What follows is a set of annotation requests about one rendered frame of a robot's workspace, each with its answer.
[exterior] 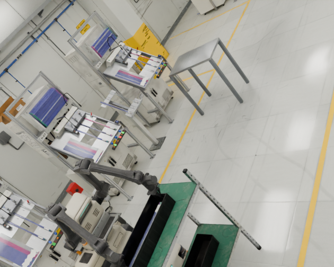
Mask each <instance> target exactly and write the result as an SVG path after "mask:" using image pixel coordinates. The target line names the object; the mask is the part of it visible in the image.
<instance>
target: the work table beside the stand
mask: <svg viewBox="0 0 334 267"><path fill-rule="evenodd" d="M218 44H219V46H220V47H221V48H222V50H223V51H224V53H225V54H226V55H227V57H228V58H229V60H230V61H231V63H232V64H233V66H234V67H235V68H236V70H237V71H238V72H239V74H240V75H241V77H242V78H243V80H244V81H245V82H246V84H247V83H249V80H248V79H247V77H246V76H245V74H244V73H243V71H242V70H241V68H240V67H239V66H238V64H237V63H236V61H235V60H234V58H233V57H232V56H231V54H230V53H229V51H228V50H227V48H226V47H225V46H224V44H223V43H222V41H221V40H220V38H219V37H218V38H216V39H214V40H212V41H210V42H208V43H206V44H204V45H201V46H199V47H197V48H195V49H193V50H191V51H188V52H186V53H185V54H183V55H180V56H179V57H178V58H177V61H176V62H175V64H174V66H173V68H172V70H171V72H170V74H169V77H170V78H171V79H172V81H173V82H174V83H175V85H176V86H177V87H178V88H179V89H180V91H181V92H182V93H183V94H184V95H185V97H186V98H187V99H188V100H189V101H190V103H191V104H192V105H193V106H194V107H195V108H196V110H197V111H198V112H199V113H200V114H201V115H204V112H203V111H202V110H201V108H200V107H199V106H198V105H197V103H196V102H195V101H194V100H193V99H192V97H191V96H190V95H189V94H188V93H187V91H186V90H185V89H184V88H183V87H182V85H181V84H180V83H179V82H178V81H177V79H176V78H175V77H174V75H176V74H179V73H181V72H183V71H186V70H188V71H189V73H190V74H191V75H192V76H193V78H194V79H195V80H196V81H197V83H198V84H199V85H200V86H201V88H202V89H203V90H204V91H205V93H206V94H207V95H208V96H209V97H210V96H211V93H210V92H209V90H208V89H207V88H206V86H205V85H204V84H203V83H202V82H201V80H200V79H199V78H198V76H197V75H196V74H195V73H194V71H193V70H192V69H191V68H193V67H195V66H198V65H200V64H202V63H205V62H207V61H209V62H210V63H211V65H212V66H213V67H214V69H215V70H216V71H217V73H218V74H219V75H220V77H221V78H222V80H223V81H224V82H225V84H226V85H227V86H228V88H229V89H230V90H231V92H232V93H233V94H234V96H235V97H236V98H237V100H238V101H239V102H240V104H241V103H243V100H242V98H241V97H240V96H239V94H238V93H237V91H236V90H235V89H234V87H233V86H232V84H231V83H230V82H229V81H228V79H227V78H226V76H225V75H224V74H223V72H222V71H221V70H220V68H219V67H218V66H217V64H216V63H215V62H214V60H213V59H212V56H213V54H214V51H215V49H216V47H217V45H218Z"/></svg>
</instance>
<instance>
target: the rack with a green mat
mask: <svg viewBox="0 0 334 267"><path fill-rule="evenodd" d="M182 172H183V173H184V174H185V175H186V176H187V177H188V178H189V180H190V181H191V182H179V183H164V184H158V185H157V187H159V188H160V192H161V193H167V194H168V195H169V196H170V197H171V198H172V199H173V200H174V201H175V205H174V207H173V209H172V211H171V214H170V216H169V218H168V220H167V222H166V225H165V227H164V229H163V231H162V234H161V236H160V239H159V241H158V243H157V245H156V248H155V250H154V252H153V254H152V257H151V259H150V261H149V263H148V265H147V267H166V265H167V262H168V260H169V258H170V255H171V253H172V250H173V248H174V246H175V243H176V241H177V239H178V236H179V234H180V232H181V229H182V226H183V224H184V221H185V219H186V217H187V216H188V217H189V218H190V219H191V220H192V221H193V222H194V223H195V224H196V225H197V226H198V227H197V229H196V232H195V234H194V237H193V239H192V242H191V244H190V247H189V249H188V252H187V255H186V257H185V260H184V262H183V265H182V267H184V265H185V263H186V260H187V258H188V255H189V253H190V250H191V247H192V245H193V243H194V240H195V237H196V235H197V234H210V235H213V236H214V237H215V238H216V239H217V240H218V241H219V245H218V248H217V251H216V254H215V257H214V260H213V263H212V266H211V267H230V264H231V260H232V257H233V254H234V251H235V247H236V244H237V242H238V239H239V235H240V232H241V233H242V234H243V235H244V236H245V237H246V238H247V239H248V240H249V241H250V242H251V243H252V244H253V245H254V246H255V247H256V248H257V249H258V250H260V249H261V246H260V245H259V244H258V243H257V242H256V240H255V239H254V238H253V237H252V236H251V235H250V234H249V233H248V232H247V231H246V230H245V229H244V228H243V227H242V226H241V225H240V224H239V223H238V222H237V221H236V220H235V219H234V218H233V216H232V215H231V214H230V213H229V212H228V211H227V210H226V209H225V208H224V207H223V206H222V205H221V204H220V203H219V202H218V201H217V200H216V199H215V198H214V197H213V196H212V195H211V194H210V192H209V191H208V190H207V189H206V188H205V187H204V186H203V185H202V184H201V183H200V182H199V181H198V180H197V179H196V178H195V177H194V176H193V175H192V174H191V173H190V172H189V171H188V170H187V169H186V168H184V169H183V171H182ZM157 183H158V182H157ZM198 189H199V190H200V191H201V192H202V193H203V194H204V195H205V196H206V197H207V198H208V199H209V200H210V201H211V202H212V203H213V204H214V205H215V206H216V207H217V208H218V209H219V210H220V211H221V212H222V213H223V214H224V215H225V216H226V218H227V219H228V220H229V221H230V222H231V223H232V224H233V225H229V224H201V223H200V222H199V221H198V220H197V219H196V218H195V217H194V216H193V215H192V214H191V213H190V212H189V210H190V207H191V205H192V203H193V200H194V198H195V196H196V193H197V191H198Z"/></svg>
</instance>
